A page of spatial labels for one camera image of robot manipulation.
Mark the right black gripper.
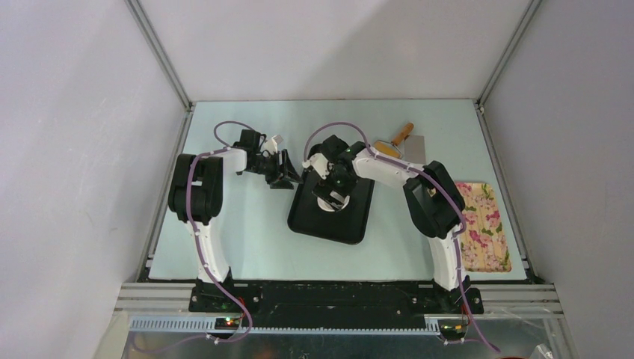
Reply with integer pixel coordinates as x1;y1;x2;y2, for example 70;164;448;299
313;163;359;212

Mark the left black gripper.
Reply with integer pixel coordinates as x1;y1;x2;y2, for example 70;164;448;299
247;149;302;190

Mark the small round metal cup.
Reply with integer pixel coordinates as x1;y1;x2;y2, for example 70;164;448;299
320;191;347;211

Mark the black baking tray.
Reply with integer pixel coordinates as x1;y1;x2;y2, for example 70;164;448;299
287;170;375;245

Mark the wooden dough roller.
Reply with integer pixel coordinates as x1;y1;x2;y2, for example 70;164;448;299
373;122;415;159

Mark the white dough ball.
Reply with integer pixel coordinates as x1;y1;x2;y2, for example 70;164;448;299
317;198;349;212

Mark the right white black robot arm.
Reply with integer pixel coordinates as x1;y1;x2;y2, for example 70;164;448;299
302;135;465;313

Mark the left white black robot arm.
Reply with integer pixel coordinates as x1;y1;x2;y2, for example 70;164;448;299
167;128;303;312

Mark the floral cloth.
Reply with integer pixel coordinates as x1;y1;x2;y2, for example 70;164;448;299
456;182;512;273

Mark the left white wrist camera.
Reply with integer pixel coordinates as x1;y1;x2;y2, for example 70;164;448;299
261;135;283;156

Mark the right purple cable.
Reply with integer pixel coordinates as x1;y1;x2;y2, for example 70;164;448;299
303;121;501;354

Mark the purple cable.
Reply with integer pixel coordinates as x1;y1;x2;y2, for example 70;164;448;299
185;120;259;346
303;121;501;354

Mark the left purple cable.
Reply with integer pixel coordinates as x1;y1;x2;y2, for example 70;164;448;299
185;120;259;346

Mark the metal spatula with red handle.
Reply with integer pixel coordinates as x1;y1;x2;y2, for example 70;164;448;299
402;135;427;165

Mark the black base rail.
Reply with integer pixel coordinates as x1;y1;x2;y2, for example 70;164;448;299
188;280;484;330

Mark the aluminium frame with cable duct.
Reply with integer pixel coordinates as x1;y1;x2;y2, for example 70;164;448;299
114;280;576;358

